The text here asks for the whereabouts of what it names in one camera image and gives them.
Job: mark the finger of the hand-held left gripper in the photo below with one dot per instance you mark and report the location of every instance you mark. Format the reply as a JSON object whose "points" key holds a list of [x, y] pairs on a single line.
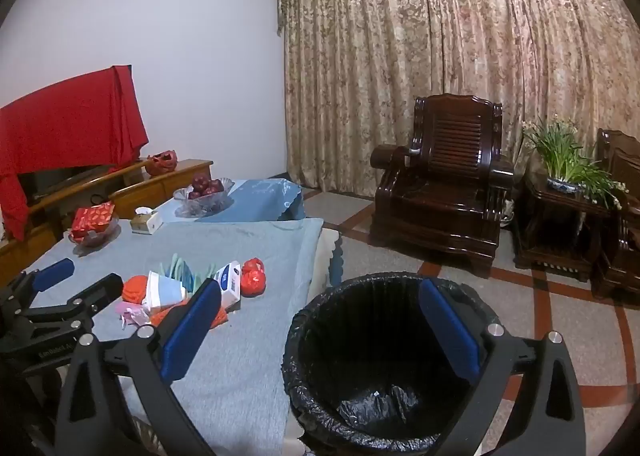
{"points": [[102, 288], [54, 273]]}

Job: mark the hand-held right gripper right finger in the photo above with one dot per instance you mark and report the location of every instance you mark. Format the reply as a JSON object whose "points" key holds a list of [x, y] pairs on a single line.
{"points": [[447, 331]]}

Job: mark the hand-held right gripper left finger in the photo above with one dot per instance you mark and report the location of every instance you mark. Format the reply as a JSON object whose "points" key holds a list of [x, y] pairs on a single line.
{"points": [[192, 331]]}

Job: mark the pink face mask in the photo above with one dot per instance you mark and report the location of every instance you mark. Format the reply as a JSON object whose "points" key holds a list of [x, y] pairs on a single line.
{"points": [[130, 310]]}

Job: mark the white and light blue cup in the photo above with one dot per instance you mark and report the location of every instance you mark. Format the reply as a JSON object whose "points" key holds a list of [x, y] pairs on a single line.
{"points": [[167, 292]]}

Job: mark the white and blue box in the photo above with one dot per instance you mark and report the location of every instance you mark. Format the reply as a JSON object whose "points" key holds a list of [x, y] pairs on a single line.
{"points": [[229, 281]]}

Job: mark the green rubber glove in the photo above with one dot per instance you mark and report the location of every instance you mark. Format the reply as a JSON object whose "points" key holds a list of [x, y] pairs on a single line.
{"points": [[176, 268]]}

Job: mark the red plastic bag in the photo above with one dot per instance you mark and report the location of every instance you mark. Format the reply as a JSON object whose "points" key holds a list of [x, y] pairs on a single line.
{"points": [[254, 278]]}

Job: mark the trash bin with black liner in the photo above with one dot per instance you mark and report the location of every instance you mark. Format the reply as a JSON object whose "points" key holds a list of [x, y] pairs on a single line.
{"points": [[360, 336]]}

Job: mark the glass dish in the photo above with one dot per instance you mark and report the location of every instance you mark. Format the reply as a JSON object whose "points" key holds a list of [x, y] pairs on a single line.
{"points": [[97, 238]]}

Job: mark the red patterned packet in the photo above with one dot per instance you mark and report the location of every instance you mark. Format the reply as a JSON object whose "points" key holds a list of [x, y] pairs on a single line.
{"points": [[92, 218]]}

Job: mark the grey-blue table cloth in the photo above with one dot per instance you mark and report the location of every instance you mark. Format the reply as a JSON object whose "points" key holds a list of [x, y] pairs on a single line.
{"points": [[240, 386]]}

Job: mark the tissue box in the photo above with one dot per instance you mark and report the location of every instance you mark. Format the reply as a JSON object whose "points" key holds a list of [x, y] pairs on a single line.
{"points": [[147, 223]]}

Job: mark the black television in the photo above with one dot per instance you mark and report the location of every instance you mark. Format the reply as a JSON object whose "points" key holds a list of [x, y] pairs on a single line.
{"points": [[55, 181]]}

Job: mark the wooden television cabinet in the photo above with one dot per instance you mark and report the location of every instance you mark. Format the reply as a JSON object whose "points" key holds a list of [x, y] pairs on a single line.
{"points": [[150, 186]]}

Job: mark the glass fruit bowl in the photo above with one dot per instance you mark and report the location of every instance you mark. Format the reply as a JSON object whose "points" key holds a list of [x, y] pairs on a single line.
{"points": [[205, 206]]}

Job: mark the dark wooden armchair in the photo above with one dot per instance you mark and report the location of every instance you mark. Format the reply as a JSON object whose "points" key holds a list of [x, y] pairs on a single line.
{"points": [[440, 196], [625, 216]]}

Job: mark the cream scalloped tablecloth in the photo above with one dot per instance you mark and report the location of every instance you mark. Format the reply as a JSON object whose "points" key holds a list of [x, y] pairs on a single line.
{"points": [[327, 261]]}

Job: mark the red patterned bag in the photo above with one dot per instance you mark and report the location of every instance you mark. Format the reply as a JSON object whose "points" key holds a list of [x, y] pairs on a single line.
{"points": [[161, 162]]}

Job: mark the light blue patterned tablecloth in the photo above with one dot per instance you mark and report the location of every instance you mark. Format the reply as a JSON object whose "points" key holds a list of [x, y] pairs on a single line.
{"points": [[260, 201]]}

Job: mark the red cloth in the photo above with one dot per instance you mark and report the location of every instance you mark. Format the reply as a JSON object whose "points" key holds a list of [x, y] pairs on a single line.
{"points": [[65, 126]]}

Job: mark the dark wooden side table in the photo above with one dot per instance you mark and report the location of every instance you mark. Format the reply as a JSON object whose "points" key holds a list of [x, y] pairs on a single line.
{"points": [[555, 221]]}

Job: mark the potted green plant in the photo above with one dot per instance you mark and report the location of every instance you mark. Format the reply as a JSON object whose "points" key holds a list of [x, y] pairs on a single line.
{"points": [[560, 156]]}

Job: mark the beige floral curtain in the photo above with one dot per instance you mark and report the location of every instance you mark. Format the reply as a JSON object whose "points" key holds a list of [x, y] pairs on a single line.
{"points": [[400, 61]]}

